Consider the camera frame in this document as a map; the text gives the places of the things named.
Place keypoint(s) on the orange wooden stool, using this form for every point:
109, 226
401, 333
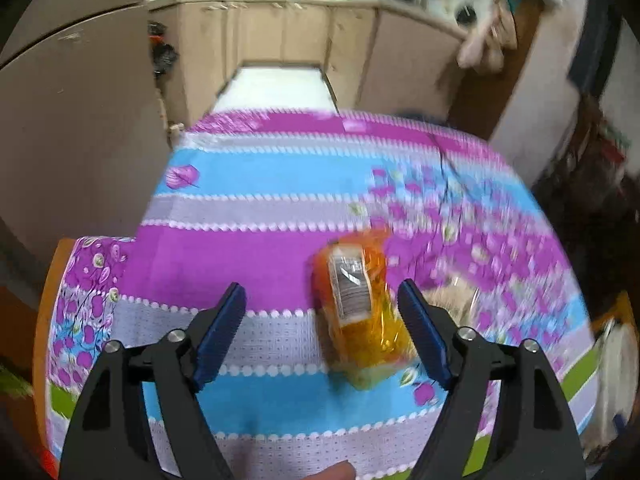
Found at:
47, 300

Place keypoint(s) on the grey refrigerator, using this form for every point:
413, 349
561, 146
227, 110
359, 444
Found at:
75, 125

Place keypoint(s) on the beige kitchen base cabinets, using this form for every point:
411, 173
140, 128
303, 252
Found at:
300, 35

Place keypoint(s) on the dark window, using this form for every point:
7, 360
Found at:
595, 30

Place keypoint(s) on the orange plastic packet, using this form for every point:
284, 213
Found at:
370, 340

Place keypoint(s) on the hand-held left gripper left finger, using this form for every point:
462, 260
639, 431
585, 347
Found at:
220, 332

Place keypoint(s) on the striped floral tablecloth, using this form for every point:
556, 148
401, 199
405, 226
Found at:
250, 250

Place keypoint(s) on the yellow plastic object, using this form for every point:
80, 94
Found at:
617, 310

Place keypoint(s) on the black hanging pan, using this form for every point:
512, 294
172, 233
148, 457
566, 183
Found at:
465, 15

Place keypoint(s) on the black hanging bag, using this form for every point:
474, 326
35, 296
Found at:
164, 52

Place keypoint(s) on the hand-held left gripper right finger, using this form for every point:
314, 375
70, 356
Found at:
422, 332

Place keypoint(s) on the clear plastic packet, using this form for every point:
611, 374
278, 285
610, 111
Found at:
457, 300

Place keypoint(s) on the black trash bag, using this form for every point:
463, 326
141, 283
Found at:
422, 116

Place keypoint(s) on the beige cloth bags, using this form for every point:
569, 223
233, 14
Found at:
485, 40

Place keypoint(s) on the person's left hand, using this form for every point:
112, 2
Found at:
330, 472

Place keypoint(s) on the white plastic bucket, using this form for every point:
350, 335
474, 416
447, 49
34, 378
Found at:
620, 380

